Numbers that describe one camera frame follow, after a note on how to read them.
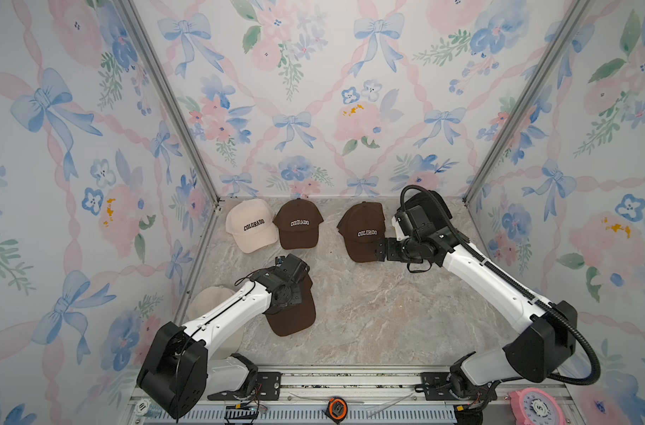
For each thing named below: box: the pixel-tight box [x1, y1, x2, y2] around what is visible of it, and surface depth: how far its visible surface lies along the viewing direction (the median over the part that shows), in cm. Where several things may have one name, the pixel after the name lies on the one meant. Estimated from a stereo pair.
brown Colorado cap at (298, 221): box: [271, 197, 325, 250], surface depth 109 cm
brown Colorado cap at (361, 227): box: [336, 200, 387, 263], surface depth 105 cm
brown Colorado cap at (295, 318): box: [265, 273, 317, 338], surface depth 88 cm
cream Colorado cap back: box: [225, 198, 280, 255], surface depth 107 cm
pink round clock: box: [508, 387, 567, 425], surface depth 70 cm
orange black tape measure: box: [321, 396, 349, 425], surface depth 70 cm
